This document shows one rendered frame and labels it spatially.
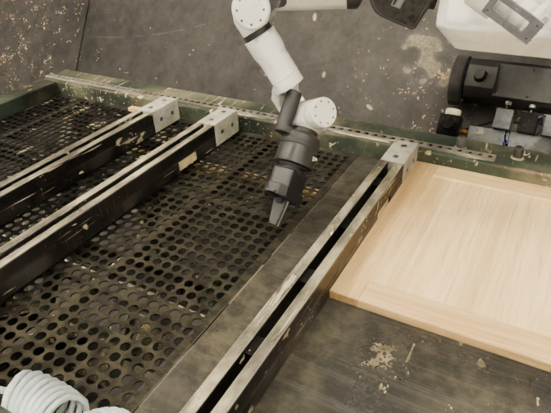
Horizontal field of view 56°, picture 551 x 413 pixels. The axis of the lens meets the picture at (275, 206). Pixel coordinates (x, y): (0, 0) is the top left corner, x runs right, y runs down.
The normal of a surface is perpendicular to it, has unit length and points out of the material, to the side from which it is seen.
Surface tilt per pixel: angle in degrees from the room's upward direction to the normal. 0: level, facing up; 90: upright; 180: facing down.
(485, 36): 68
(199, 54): 0
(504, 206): 58
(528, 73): 0
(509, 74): 0
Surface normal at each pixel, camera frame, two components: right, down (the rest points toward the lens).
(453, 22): -0.49, 0.35
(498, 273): -0.04, -0.84
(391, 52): -0.44, -0.04
